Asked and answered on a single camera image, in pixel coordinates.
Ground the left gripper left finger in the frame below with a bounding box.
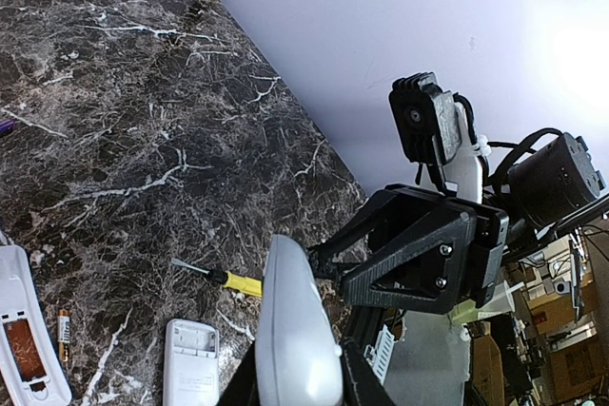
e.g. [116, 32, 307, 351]
[218, 342, 261, 406]

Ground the white remote control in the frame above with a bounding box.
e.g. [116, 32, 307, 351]
[163, 319, 220, 406]
[255, 235, 344, 405]

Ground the white remote with display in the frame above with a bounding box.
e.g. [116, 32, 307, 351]
[1, 245, 72, 405]

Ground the black gold AAA battery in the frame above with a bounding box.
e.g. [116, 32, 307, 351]
[57, 309, 70, 363]

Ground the white slotted cable duct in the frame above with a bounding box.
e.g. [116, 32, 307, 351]
[363, 324, 405, 384]

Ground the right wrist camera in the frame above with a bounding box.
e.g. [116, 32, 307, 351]
[387, 71, 491, 203]

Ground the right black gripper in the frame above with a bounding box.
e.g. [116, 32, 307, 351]
[308, 185, 509, 314]

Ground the purple AAA battery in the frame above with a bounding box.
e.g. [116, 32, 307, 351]
[0, 119, 15, 136]

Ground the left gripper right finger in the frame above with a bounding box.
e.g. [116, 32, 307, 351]
[340, 338, 395, 406]

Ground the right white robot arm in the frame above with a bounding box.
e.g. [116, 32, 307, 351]
[308, 133, 608, 314]

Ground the black front table rail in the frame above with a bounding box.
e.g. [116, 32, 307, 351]
[340, 303, 399, 369]

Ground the yellow handled screwdriver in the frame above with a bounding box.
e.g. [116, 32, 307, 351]
[170, 258, 263, 298]

